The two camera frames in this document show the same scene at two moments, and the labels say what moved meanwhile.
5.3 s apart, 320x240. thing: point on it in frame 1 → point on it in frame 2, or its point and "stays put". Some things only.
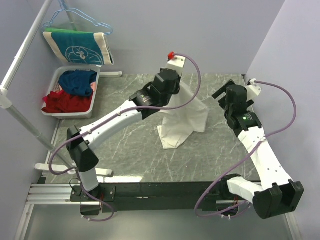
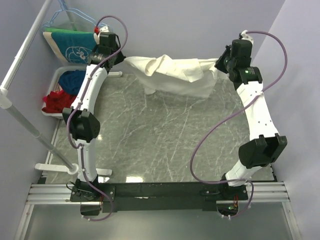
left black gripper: (176, 90) → (120, 56)
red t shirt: (60, 101) stays put
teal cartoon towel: (80, 47) stays put
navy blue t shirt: (77, 82) stays put
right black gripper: (222, 90) → (219, 64)
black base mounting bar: (154, 197) stays put
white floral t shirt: (178, 124) → (165, 74)
